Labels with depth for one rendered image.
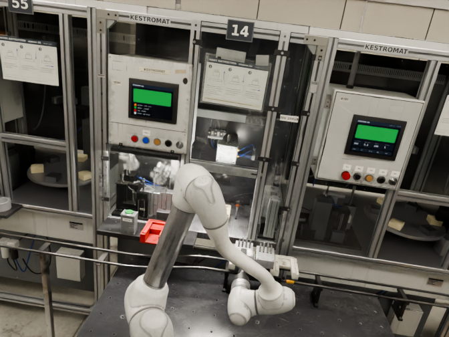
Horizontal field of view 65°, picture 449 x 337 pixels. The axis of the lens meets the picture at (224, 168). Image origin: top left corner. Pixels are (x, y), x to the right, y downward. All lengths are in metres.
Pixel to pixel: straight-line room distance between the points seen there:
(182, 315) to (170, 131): 0.92
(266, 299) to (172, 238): 0.46
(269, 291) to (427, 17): 4.79
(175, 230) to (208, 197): 0.28
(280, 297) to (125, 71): 1.27
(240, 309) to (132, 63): 1.24
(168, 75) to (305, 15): 3.76
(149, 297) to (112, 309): 0.38
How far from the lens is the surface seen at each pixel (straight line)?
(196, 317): 1.88
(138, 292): 1.60
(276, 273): 1.92
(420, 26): 5.72
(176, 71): 1.78
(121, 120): 1.91
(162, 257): 1.51
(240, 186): 2.37
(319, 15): 5.38
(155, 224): 2.03
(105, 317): 1.90
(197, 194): 1.22
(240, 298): 1.60
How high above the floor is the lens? 2.01
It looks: 22 degrees down
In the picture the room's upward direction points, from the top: 7 degrees clockwise
